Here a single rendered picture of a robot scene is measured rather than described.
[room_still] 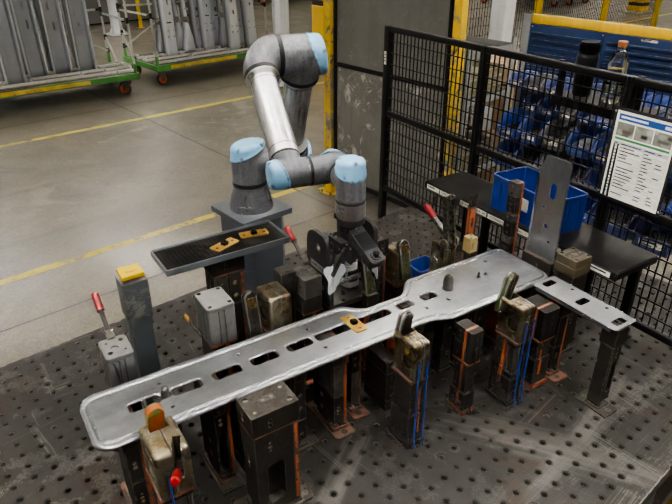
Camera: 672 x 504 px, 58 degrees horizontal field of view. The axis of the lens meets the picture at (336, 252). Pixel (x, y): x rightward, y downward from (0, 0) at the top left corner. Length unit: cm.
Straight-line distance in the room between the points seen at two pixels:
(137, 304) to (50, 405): 49
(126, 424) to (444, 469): 82
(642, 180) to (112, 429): 169
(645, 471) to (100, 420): 137
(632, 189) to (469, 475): 107
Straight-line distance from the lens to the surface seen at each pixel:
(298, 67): 178
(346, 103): 469
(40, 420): 202
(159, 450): 130
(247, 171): 204
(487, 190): 251
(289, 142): 157
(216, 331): 162
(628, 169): 220
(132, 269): 170
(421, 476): 171
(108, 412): 151
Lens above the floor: 197
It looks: 28 degrees down
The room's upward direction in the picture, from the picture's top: straight up
